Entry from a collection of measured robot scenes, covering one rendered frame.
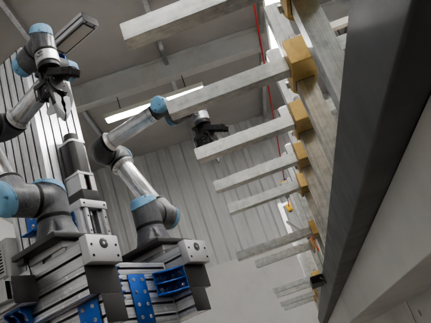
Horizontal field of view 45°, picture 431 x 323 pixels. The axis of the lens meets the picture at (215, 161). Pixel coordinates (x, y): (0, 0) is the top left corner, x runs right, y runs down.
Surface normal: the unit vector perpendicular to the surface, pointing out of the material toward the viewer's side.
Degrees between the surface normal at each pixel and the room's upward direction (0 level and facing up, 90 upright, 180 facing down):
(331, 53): 90
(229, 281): 90
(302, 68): 180
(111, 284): 90
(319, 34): 90
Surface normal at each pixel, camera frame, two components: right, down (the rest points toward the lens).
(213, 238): -0.11, -0.36
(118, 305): 0.77, -0.46
